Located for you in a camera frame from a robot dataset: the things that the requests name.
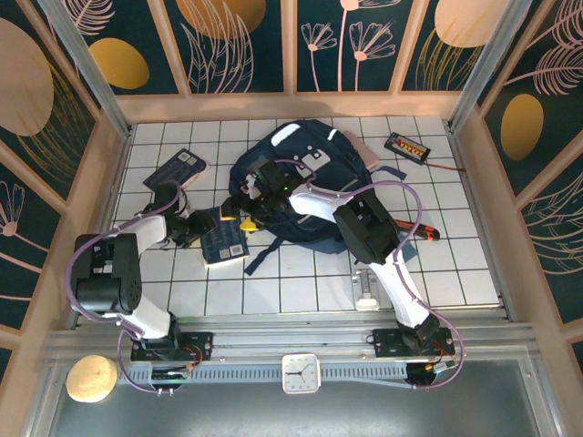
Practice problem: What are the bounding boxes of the dark blue book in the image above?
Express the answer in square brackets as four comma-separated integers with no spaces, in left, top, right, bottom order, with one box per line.
[199,207,251,269]
[142,147,211,192]

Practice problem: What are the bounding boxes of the navy blue backpack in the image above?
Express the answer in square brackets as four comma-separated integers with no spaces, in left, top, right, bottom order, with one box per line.
[227,118,406,277]

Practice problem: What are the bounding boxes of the pink pencil case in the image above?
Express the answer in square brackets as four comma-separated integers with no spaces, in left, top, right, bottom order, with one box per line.
[341,130,379,170]

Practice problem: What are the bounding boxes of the red black box cutter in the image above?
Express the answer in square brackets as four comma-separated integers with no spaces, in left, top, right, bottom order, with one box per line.
[392,217,441,241]

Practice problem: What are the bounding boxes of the black charger box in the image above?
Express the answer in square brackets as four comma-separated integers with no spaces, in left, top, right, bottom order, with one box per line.
[384,131,432,164]

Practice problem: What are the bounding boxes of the white square clock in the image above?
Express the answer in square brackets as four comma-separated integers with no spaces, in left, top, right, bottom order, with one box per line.
[281,352,322,394]

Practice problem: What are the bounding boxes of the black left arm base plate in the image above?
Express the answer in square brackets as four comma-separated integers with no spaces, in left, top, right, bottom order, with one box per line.
[130,330,215,363]

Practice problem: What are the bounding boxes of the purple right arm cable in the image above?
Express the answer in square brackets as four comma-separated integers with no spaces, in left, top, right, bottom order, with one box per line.
[271,158,465,392]

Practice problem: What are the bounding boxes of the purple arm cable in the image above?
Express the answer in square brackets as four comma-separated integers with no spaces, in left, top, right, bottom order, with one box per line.
[66,179,188,393]
[271,158,465,392]

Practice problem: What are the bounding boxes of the aluminium mounting rail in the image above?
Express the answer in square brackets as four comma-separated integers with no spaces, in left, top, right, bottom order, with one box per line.
[45,318,538,363]

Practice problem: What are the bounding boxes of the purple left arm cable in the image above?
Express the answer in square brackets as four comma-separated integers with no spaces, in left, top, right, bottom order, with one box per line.
[66,179,188,393]

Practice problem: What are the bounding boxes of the grey slotted cable duct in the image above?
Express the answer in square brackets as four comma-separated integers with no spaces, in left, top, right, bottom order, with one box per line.
[117,363,411,387]

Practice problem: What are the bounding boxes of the black adapter board with wires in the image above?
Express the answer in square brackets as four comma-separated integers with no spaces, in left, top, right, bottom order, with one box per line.
[149,365,195,387]
[406,361,457,388]

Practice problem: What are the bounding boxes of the red wire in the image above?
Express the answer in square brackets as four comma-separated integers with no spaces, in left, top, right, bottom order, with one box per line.
[425,158,466,173]

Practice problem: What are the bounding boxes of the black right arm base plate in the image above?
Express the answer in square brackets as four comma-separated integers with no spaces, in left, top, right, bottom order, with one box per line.
[372,326,455,359]

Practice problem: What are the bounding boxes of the aluminium frame post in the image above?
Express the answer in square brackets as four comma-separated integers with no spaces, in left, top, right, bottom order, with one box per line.
[448,0,534,133]
[36,0,134,137]

